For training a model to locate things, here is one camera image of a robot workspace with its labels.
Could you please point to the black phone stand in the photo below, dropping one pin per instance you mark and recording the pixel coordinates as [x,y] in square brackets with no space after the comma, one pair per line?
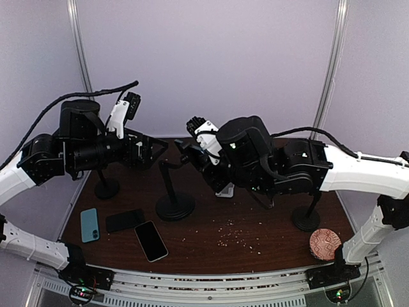
[174,206]
[106,188]

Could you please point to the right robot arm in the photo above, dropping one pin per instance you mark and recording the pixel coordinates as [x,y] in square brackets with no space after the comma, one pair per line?
[244,152]

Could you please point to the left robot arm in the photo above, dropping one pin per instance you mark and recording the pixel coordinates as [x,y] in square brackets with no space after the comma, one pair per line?
[91,135]

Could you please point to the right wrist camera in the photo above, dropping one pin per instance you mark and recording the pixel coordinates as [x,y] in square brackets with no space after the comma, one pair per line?
[194,123]

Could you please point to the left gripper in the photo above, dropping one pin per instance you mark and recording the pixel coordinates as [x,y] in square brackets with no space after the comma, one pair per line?
[143,160]

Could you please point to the black phone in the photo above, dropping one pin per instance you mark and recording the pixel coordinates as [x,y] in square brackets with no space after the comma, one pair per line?
[124,220]

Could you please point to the right aluminium frame post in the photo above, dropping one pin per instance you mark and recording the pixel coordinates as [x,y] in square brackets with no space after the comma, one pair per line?
[333,63]

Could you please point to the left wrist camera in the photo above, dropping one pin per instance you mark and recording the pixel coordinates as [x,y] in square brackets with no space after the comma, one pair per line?
[134,101]

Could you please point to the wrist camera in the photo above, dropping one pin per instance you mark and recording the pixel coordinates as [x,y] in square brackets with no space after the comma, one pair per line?
[194,123]
[134,101]

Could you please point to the teal phone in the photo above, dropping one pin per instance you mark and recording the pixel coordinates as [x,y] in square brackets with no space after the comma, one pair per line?
[191,154]
[89,225]

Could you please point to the aluminium frame post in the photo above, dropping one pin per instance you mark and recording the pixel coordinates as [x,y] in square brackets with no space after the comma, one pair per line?
[333,63]
[79,47]

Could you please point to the teal phone front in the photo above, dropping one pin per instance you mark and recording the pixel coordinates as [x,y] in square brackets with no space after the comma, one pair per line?
[89,225]

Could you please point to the left aluminium frame post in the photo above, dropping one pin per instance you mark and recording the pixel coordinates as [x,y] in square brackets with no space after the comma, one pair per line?
[79,47]

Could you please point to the white phone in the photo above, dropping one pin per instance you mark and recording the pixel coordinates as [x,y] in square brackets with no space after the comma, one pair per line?
[151,242]

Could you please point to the white folding phone stand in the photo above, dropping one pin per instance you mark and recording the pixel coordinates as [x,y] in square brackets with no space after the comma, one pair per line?
[227,192]

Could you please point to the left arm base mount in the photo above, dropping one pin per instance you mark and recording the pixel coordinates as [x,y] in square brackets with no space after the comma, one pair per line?
[85,282]

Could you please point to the far right black stand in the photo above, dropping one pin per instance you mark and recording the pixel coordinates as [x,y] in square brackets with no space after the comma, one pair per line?
[306,218]

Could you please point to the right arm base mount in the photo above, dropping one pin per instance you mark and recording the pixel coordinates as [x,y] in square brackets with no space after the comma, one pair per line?
[334,281]

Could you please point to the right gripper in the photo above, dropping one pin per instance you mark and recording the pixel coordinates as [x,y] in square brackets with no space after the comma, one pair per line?
[216,183]

